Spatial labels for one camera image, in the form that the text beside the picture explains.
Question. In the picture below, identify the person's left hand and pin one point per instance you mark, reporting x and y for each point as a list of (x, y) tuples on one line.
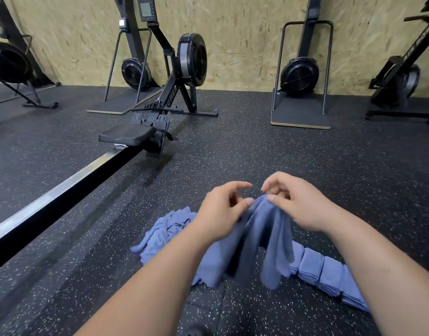
[(218, 213)]

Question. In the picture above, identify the black fan bike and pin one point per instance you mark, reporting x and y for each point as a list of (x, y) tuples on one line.
[(11, 63)]

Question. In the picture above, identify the black upright exercise machine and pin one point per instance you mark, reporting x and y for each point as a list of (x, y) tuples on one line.
[(396, 84)]

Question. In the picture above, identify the blue towel pile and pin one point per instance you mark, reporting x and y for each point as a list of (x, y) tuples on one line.
[(162, 234)]

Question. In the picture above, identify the blue towel with wave print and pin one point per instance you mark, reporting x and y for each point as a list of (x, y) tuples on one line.
[(260, 238), (353, 290)]

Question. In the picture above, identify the black ski trainer wooden-edged platform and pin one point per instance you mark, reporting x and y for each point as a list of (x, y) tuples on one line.
[(300, 77)]

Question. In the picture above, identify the person's right forearm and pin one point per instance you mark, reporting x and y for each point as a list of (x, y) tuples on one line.
[(389, 280)]

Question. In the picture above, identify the black rowing machine with rail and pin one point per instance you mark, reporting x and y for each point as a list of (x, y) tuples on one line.
[(95, 175)]

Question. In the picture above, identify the black ski trainer grey platform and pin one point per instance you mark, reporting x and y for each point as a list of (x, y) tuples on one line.
[(134, 73)]

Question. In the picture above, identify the person's right hand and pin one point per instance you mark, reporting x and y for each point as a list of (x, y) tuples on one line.
[(302, 203)]

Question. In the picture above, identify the plain blue towel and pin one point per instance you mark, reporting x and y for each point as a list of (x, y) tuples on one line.
[(331, 276), (311, 266)]

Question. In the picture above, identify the person's left forearm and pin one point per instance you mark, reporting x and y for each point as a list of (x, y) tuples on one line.
[(141, 290)]

